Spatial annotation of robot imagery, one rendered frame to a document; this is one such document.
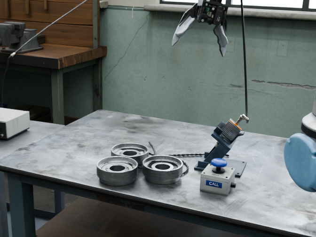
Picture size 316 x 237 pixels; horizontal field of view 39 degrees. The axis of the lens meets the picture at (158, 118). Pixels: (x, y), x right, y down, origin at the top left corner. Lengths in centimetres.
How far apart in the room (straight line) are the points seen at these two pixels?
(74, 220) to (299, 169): 81
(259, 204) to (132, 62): 200
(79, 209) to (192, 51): 152
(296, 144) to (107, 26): 224
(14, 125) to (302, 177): 122
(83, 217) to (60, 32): 178
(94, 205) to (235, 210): 65
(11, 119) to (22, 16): 151
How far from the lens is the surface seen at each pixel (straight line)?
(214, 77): 275
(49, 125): 196
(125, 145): 128
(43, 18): 312
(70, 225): 145
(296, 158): 90
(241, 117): 119
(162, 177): 111
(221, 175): 109
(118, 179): 110
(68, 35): 302
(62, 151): 134
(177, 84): 284
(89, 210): 153
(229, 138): 121
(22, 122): 187
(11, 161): 129
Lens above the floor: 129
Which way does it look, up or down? 17 degrees down
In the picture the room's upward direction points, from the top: 2 degrees clockwise
